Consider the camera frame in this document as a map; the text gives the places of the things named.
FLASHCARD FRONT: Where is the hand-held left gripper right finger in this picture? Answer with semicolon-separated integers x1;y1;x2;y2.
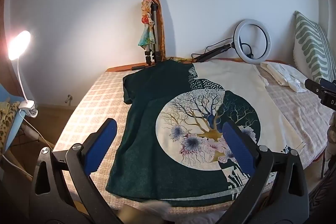
218;120;310;224

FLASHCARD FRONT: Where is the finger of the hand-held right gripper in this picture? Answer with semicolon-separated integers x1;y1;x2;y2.
304;78;336;107

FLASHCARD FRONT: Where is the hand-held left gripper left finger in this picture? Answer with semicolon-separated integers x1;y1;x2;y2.
30;118;124;224

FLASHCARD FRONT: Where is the green cream tree print t-shirt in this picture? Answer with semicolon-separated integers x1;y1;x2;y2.
106;60;307;200

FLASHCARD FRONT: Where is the green white striped pillow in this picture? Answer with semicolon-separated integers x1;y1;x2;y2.
293;11;332;80

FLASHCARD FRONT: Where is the white folded cloth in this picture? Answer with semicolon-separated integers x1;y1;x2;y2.
260;61;309;94

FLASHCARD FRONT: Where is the blue chair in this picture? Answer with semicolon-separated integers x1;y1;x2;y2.
0;82;25;155

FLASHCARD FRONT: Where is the dark cloth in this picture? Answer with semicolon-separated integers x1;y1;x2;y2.
308;158;336;206

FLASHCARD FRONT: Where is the leopard print cloth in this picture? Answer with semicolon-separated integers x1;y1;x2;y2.
0;102;20;153

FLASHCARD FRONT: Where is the yellow green patterned cloth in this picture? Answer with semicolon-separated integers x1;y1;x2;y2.
167;56;195;64

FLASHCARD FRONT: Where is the colourful patterned scarf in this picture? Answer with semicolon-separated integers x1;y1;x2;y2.
138;0;156;51

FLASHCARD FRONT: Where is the silver black folded tripod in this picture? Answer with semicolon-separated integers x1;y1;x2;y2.
144;2;163;67

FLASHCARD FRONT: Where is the white clip-on desk lamp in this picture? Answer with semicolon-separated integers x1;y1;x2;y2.
7;30;39;119

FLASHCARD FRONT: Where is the orange hanging cloth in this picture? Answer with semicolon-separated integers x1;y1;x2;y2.
151;0;167;62

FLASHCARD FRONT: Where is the wooden bed frame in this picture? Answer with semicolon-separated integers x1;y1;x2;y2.
105;57;292;73

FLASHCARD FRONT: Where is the white ring light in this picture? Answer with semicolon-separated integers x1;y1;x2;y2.
234;19;272;65

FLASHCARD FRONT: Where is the black ring light stand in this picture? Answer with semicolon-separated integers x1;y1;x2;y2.
196;43;238;63

